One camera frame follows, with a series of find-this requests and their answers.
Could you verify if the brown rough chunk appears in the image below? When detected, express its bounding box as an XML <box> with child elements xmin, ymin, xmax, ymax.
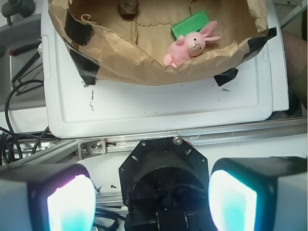
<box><xmin>117</xmin><ymin>0</ymin><xmax>139</xmax><ymax>16</ymax></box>

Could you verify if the brown paper bag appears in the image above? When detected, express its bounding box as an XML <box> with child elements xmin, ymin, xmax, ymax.
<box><xmin>48</xmin><ymin>0</ymin><xmax>277</xmax><ymax>86</ymax></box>

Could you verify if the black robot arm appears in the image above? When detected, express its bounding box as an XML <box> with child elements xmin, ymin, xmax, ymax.
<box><xmin>0</xmin><ymin>138</ymin><xmax>308</xmax><ymax>231</ymax></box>

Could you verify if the aluminium frame rail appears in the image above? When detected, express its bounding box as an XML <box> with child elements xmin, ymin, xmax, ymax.
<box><xmin>14</xmin><ymin>117</ymin><xmax>308</xmax><ymax>166</ymax></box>

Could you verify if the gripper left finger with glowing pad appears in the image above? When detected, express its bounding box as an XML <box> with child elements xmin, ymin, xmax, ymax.
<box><xmin>0</xmin><ymin>164</ymin><xmax>96</xmax><ymax>231</ymax></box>

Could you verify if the pink plush bunny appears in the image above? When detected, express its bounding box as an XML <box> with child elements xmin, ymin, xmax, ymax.
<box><xmin>163</xmin><ymin>21</ymin><xmax>221</xmax><ymax>68</ymax></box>

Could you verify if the red handled tool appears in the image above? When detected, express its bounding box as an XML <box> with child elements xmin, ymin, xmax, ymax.
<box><xmin>9</xmin><ymin>42</ymin><xmax>41</xmax><ymax>56</ymax></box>

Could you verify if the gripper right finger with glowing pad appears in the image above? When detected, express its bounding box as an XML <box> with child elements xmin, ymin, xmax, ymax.
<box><xmin>208</xmin><ymin>156</ymin><xmax>308</xmax><ymax>231</ymax></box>

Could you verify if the black cable bundle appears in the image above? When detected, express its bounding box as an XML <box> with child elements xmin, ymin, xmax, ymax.
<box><xmin>0</xmin><ymin>51</ymin><xmax>52</xmax><ymax>167</ymax></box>

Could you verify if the green rectangular block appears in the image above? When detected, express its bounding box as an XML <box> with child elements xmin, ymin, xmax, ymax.
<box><xmin>171</xmin><ymin>10</ymin><xmax>209</xmax><ymax>39</ymax></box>

